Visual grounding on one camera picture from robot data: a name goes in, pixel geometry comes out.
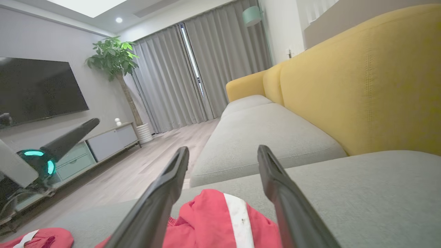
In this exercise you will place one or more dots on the bright ceiling light panel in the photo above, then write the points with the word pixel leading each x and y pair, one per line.
pixel 86 6

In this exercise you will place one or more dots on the beige low partition panel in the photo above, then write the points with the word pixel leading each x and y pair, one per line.
pixel 361 17

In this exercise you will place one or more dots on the small white figurine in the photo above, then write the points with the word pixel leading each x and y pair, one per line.
pixel 118 122

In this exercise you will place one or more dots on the large grey sofa seat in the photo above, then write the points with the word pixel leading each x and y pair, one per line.
pixel 379 199

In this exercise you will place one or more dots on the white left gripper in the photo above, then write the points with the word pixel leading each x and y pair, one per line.
pixel 20 168

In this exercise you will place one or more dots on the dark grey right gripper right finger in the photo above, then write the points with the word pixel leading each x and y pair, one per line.
pixel 293 213

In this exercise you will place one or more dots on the grey sofa seat cushion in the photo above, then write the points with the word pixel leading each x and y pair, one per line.
pixel 262 137
pixel 246 103

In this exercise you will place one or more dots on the white ribbed plant pot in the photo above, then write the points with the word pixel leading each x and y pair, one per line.
pixel 144 133

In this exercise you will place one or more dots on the red shorts with white stripe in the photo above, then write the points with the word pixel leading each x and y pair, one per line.
pixel 206 220

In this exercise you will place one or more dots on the black flat screen television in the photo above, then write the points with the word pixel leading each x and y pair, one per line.
pixel 38 89

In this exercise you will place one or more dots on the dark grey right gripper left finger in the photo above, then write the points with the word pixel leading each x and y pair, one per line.
pixel 151 210

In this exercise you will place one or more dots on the grey and teal TV cabinet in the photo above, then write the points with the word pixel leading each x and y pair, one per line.
pixel 110 143

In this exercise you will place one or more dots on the yellow sofa backrest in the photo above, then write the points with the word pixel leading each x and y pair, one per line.
pixel 344 86

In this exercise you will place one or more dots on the narrow window between curtains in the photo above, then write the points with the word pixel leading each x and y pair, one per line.
pixel 191 58

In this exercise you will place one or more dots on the grey pleated curtain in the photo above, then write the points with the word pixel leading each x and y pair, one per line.
pixel 227 58
pixel 165 86

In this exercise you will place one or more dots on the round recessed ceiling spotlight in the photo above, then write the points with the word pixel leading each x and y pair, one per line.
pixel 119 20

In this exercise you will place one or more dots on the green leafy indoor tree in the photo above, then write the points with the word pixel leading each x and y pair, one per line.
pixel 112 57

